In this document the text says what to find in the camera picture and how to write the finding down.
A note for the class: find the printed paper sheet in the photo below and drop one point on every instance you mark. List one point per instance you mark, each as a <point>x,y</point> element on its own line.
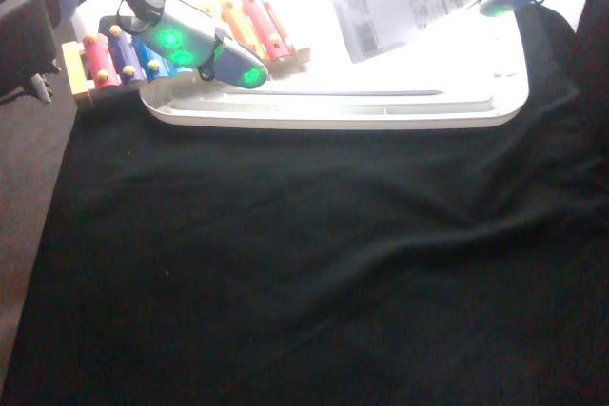
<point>404,6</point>

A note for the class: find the rainbow toy xylophone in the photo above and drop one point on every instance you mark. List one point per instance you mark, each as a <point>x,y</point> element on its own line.
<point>257,25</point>

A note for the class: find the white plastic lid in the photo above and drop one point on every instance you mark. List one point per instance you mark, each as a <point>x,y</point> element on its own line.
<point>357,109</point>

